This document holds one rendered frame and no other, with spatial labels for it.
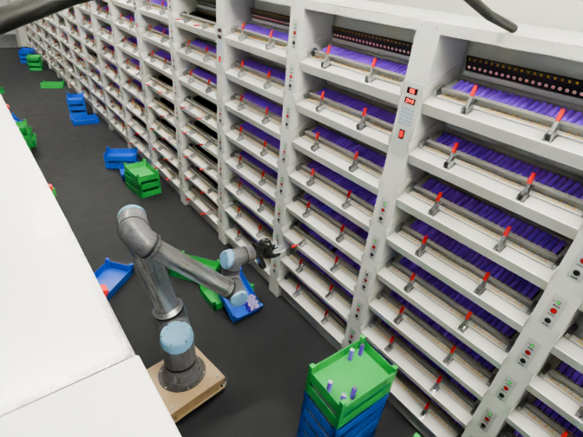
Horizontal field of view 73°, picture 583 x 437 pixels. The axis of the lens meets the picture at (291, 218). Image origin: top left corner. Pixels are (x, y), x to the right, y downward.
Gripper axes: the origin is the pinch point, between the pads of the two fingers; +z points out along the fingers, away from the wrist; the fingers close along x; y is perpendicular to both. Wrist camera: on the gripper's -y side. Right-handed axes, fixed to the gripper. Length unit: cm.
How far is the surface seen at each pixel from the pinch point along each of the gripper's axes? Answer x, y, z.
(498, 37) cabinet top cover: -73, 119, -4
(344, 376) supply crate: -75, -11, -21
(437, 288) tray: -79, 24, 19
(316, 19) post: 16, 114, 5
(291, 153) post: 16, 50, 7
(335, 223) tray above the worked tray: -17.7, 23.3, 16.7
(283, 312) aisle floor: 3, -54, 17
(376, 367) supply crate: -79, -9, -7
